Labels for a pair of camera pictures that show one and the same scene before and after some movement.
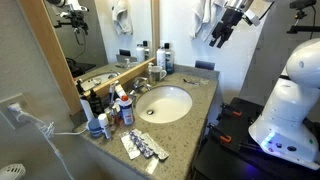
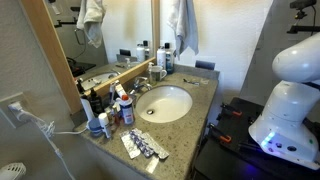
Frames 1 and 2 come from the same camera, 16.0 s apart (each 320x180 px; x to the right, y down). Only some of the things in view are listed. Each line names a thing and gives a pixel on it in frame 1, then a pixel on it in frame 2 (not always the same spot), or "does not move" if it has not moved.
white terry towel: (206, 15) → (181, 18)
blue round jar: (94, 126) does not move
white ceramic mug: (156, 73) does not move
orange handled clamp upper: (227, 111) does not move
